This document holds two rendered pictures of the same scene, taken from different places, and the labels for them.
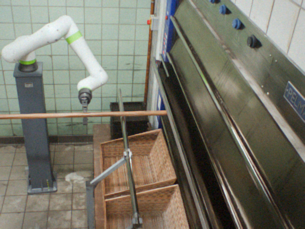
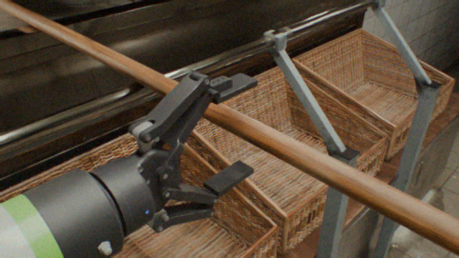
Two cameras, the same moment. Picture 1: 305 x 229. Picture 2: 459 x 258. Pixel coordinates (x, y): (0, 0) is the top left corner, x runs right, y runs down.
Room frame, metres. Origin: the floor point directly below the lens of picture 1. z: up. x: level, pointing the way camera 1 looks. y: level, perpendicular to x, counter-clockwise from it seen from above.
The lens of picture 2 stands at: (2.18, 0.75, 1.46)
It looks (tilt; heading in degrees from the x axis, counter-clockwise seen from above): 33 degrees down; 235
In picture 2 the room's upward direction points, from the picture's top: straight up
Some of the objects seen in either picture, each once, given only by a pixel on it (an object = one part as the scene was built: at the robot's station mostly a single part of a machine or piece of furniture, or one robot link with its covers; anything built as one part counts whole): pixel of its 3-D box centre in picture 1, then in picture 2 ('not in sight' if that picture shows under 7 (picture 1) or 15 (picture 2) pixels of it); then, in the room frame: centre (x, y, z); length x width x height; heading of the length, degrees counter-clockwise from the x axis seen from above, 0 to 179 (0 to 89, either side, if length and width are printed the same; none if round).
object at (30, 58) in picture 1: (25, 49); not in sight; (2.45, 0.95, 1.36); 0.16 x 0.13 x 0.19; 163
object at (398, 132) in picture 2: not in sight; (371, 85); (0.82, -0.14, 0.72); 0.56 x 0.49 x 0.28; 10
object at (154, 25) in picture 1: (154, 22); not in sight; (2.95, 0.03, 1.46); 0.10 x 0.07 x 0.10; 11
